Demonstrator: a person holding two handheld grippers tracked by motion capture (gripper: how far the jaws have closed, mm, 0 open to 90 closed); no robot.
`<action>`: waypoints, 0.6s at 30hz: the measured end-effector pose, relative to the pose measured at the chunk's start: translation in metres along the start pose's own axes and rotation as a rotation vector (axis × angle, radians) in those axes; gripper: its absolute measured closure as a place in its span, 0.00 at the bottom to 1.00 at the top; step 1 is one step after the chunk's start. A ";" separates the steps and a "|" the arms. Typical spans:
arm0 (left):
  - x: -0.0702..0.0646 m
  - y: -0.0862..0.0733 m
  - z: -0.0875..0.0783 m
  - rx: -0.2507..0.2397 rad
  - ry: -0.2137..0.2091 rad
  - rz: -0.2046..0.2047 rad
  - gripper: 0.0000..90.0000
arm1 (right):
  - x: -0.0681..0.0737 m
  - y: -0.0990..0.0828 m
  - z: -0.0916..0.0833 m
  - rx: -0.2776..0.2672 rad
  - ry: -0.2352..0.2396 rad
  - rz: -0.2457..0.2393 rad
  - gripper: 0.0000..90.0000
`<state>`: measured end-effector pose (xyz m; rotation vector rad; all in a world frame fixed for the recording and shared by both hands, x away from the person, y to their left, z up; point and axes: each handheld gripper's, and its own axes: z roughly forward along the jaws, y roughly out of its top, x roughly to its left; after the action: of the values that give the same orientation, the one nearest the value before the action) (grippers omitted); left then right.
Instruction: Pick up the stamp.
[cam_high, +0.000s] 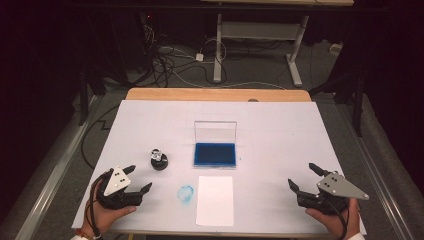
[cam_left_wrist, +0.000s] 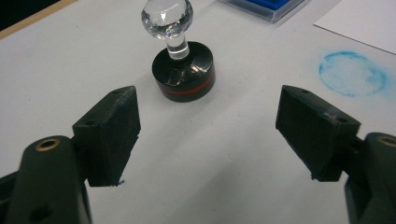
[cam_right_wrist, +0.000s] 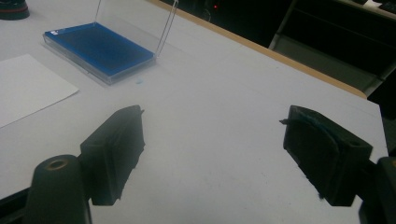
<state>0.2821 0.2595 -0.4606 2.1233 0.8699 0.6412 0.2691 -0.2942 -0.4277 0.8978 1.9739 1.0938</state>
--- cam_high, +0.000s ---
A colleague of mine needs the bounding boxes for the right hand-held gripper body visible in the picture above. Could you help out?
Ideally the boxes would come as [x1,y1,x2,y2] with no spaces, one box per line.
[296,171,370,215]

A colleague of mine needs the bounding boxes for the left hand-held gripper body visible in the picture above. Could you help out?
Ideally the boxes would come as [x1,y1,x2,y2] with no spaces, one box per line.
[95,165,145,211]

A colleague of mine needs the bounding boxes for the blue ink pad clear case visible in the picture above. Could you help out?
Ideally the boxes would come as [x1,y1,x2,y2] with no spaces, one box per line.
[193,120,238,169]

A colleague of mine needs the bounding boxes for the person's left hand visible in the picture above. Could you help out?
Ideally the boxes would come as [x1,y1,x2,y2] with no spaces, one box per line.
[80,186,138,238]

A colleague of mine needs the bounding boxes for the person's right hand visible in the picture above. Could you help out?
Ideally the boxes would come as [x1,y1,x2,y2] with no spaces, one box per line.
[304,198,362,240]

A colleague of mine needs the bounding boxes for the white table cover sheet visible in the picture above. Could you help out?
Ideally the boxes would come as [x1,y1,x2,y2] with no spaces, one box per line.
[71,99,368,236]

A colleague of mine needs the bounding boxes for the white paper sheet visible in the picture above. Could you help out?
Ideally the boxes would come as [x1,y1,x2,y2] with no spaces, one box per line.
[195,175,235,228]

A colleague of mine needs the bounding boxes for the black metal stand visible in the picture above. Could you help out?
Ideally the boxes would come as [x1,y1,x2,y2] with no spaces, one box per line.
[77,64,108,127]
[309,64,367,138]

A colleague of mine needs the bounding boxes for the light wooden desk top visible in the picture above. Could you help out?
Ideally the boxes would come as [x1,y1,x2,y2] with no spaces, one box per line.
[199,0,355,7]

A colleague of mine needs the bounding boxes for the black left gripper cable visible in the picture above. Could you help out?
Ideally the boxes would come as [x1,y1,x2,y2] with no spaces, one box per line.
[84,168,114,240]

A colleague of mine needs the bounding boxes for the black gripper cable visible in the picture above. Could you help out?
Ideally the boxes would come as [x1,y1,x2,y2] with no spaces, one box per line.
[84,168,114,240]
[323,197,348,240]

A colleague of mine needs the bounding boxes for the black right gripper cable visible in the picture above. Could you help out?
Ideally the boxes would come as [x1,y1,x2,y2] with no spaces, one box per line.
[323,197,348,240]

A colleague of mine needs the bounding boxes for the blue ink ring stain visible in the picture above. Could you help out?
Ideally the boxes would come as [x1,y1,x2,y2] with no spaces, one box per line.
[176,184,195,204]

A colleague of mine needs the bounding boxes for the grey metal floor rail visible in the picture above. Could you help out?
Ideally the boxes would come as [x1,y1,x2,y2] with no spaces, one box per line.
[14,94,105,240]
[335,102,418,240]

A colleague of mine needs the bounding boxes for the black floor cable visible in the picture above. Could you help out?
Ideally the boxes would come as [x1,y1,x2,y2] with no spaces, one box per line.
[80,104,121,170]

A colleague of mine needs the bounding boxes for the orange bracelet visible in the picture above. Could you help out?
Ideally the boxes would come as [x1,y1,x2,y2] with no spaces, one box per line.
[74,228,103,240]

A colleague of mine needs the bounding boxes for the white floor cable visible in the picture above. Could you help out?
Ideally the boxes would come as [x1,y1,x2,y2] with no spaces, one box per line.
[156,45,288,91]

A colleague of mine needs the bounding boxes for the bundle of black floor cables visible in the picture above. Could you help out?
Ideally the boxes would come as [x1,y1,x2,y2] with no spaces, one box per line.
[139,13,228,90]

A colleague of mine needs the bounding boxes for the white metal desk frame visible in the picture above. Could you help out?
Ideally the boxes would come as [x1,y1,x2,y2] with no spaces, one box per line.
[212,13,310,88]

